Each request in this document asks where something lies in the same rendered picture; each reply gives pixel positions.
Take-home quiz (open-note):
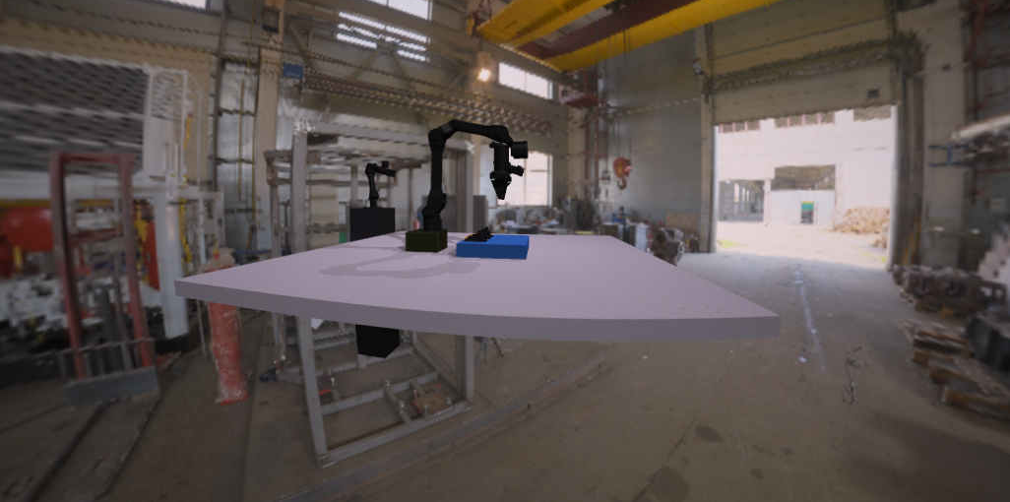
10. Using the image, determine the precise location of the blue flat panel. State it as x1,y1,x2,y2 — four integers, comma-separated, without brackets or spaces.
456,227,530,260

